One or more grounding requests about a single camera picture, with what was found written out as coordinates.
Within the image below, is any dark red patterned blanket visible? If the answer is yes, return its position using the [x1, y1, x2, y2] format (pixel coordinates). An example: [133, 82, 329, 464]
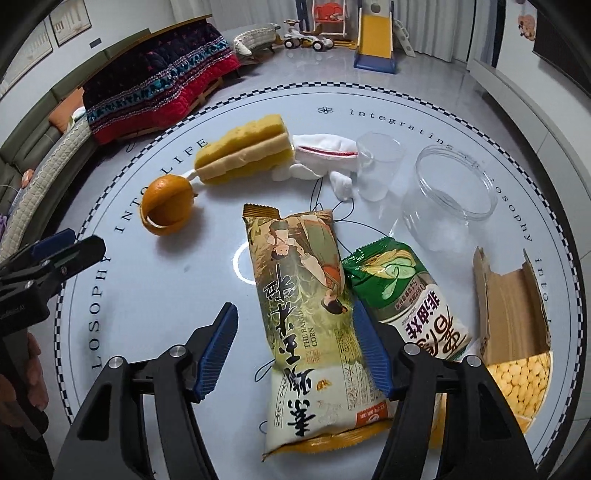
[83, 22, 242, 145]

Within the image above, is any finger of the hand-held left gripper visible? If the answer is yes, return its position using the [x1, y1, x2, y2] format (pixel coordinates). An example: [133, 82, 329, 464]
[28, 235, 108, 299]
[0, 228, 75, 278]

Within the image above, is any black television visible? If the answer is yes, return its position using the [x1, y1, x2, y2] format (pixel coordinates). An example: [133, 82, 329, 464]
[526, 0, 583, 70]

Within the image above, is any orange peel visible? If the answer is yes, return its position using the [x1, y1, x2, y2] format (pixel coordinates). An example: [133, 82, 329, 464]
[141, 175, 192, 237]

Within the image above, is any yellow toy slide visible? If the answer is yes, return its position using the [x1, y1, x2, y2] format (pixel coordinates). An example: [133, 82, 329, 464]
[353, 0, 416, 75]

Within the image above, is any bear wall sticker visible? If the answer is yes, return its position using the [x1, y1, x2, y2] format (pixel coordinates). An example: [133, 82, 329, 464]
[517, 14, 539, 40]

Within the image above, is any orange cushion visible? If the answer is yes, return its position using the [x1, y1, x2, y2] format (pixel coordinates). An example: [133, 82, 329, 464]
[48, 108, 77, 132]

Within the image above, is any white toy car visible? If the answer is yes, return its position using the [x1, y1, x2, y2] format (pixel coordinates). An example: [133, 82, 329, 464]
[283, 19, 335, 51]

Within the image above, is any white quilted sofa cover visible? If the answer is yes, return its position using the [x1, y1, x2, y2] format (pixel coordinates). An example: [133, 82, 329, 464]
[0, 117, 93, 259]

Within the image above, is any grey-green sofa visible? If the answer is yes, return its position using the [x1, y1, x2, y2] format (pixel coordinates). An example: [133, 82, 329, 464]
[0, 34, 153, 185]

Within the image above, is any beige corn snack packet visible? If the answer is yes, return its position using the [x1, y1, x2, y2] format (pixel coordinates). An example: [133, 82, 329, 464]
[243, 203, 398, 462]

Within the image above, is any green snack packet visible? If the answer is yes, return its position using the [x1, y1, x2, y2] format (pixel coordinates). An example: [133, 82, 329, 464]
[341, 237, 474, 363]

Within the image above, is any white quilted curved chair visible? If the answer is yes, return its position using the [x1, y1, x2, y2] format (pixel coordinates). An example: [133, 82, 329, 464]
[232, 25, 282, 58]

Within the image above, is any red toy swing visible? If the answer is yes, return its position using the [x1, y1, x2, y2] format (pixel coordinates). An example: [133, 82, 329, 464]
[310, 0, 352, 38]

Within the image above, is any clear plastic cup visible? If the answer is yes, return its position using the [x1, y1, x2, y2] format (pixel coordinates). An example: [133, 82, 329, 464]
[355, 132, 406, 202]

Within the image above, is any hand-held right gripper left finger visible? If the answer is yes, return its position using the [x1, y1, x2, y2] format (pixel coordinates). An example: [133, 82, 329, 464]
[53, 302, 239, 480]

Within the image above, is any white low cabinet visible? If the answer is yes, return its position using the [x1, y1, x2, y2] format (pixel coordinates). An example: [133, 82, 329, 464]
[466, 46, 591, 185]

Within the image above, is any person's left hand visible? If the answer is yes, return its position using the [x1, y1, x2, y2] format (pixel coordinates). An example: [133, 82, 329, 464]
[25, 332, 49, 412]

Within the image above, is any yellow sponge brush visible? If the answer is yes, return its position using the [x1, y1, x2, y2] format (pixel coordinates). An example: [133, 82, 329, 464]
[182, 114, 295, 195]

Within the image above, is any white cloth red stripe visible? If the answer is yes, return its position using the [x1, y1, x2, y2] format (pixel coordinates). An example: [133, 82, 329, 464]
[271, 134, 362, 201]

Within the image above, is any framed wall picture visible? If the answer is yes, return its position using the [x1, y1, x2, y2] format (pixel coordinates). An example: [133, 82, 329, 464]
[0, 21, 51, 88]
[48, 0, 93, 47]

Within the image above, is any torn cardboard box corn print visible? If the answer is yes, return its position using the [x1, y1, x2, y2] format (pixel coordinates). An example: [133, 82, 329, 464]
[472, 246, 553, 432]

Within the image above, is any clear plastic jar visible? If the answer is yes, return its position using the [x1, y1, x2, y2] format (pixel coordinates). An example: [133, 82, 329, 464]
[401, 144, 499, 252]

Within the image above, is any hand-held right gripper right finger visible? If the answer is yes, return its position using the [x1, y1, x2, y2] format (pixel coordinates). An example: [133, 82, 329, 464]
[353, 302, 539, 480]

